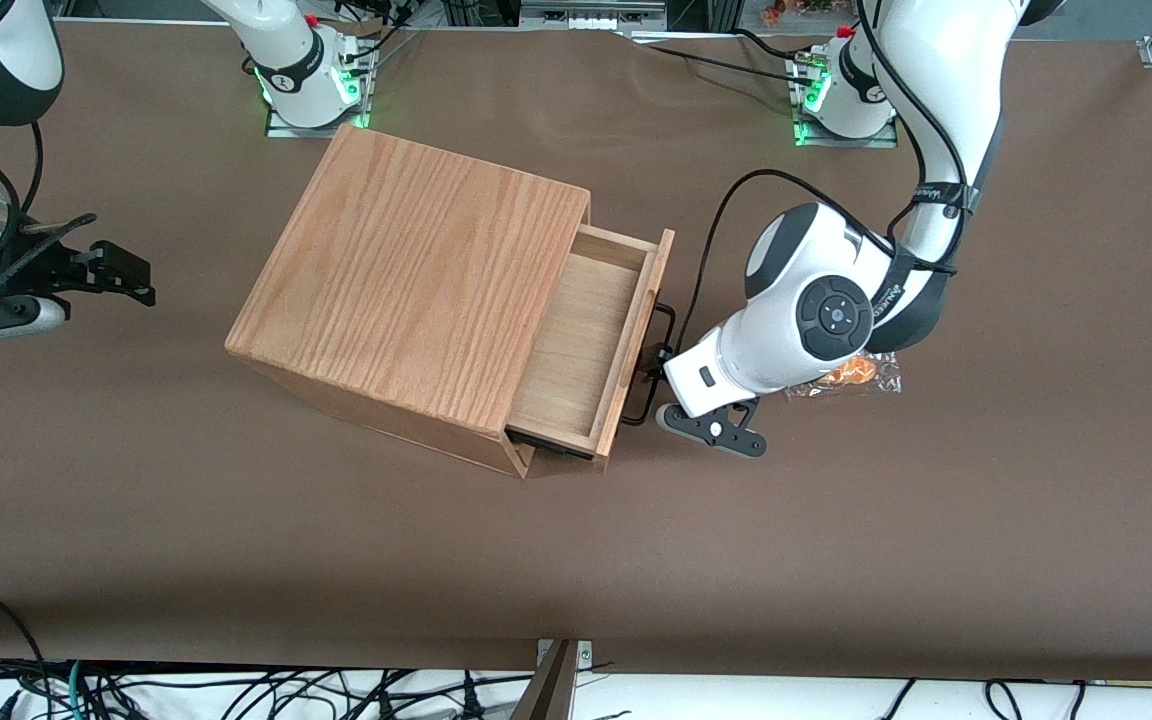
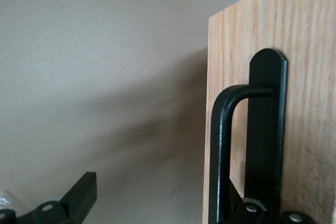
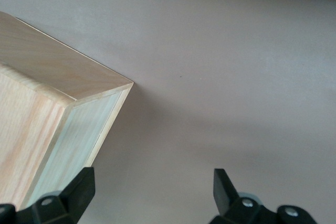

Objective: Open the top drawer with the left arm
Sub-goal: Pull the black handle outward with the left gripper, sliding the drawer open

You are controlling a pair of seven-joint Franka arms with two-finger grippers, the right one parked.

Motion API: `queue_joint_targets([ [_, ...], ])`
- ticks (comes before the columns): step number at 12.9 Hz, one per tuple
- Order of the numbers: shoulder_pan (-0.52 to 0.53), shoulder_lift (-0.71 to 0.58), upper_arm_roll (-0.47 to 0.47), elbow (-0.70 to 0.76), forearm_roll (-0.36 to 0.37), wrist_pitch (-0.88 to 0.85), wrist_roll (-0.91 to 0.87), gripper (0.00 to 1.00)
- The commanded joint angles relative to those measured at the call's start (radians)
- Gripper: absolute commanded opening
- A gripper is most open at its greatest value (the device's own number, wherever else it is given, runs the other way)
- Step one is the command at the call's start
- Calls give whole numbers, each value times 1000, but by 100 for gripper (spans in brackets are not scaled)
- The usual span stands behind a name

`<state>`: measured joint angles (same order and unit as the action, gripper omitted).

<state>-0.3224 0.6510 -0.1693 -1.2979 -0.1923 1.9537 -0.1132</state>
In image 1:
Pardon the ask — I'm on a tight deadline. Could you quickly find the black metal drawer handle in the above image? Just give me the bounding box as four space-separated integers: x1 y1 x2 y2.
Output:
624 303 678 427

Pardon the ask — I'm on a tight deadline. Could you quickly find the wooden drawer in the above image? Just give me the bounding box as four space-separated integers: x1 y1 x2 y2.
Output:
504 224 677 474

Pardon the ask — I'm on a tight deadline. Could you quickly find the oak wooden drawer cabinet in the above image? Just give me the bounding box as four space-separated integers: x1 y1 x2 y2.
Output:
225 124 592 479

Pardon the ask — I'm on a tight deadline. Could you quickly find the bread roll in plastic wrapper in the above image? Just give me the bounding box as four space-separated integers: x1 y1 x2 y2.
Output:
786 350 903 404

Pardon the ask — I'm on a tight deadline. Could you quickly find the brown table cover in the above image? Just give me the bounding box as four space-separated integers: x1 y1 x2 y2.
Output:
0 20 1152 683

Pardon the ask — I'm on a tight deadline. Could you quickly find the grey power strip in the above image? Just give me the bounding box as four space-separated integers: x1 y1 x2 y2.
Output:
519 0 669 31

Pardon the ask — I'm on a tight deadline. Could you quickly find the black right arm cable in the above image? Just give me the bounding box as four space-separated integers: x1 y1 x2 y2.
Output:
0 118 97 301

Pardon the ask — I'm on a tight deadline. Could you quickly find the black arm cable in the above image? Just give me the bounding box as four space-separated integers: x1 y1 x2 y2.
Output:
0 118 97 301
691 0 982 346

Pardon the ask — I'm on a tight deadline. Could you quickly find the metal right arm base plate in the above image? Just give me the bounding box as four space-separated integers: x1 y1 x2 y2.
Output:
264 38 374 139

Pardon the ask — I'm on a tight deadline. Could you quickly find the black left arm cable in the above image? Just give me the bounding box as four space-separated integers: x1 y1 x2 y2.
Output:
691 0 982 346

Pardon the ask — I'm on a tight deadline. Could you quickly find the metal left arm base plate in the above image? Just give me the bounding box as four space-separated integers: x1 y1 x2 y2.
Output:
791 52 900 149

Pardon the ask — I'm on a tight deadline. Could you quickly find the long black base cable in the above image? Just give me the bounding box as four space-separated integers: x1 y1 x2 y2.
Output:
631 38 817 87

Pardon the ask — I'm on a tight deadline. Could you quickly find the short black base cable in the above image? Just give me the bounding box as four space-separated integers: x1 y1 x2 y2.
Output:
731 28 817 67

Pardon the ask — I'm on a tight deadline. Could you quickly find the metal bracket with brown wedge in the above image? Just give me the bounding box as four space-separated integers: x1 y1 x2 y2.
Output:
509 638 594 720

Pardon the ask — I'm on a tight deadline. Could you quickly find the black cable bundle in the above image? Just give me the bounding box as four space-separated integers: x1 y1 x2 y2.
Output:
321 0 422 76

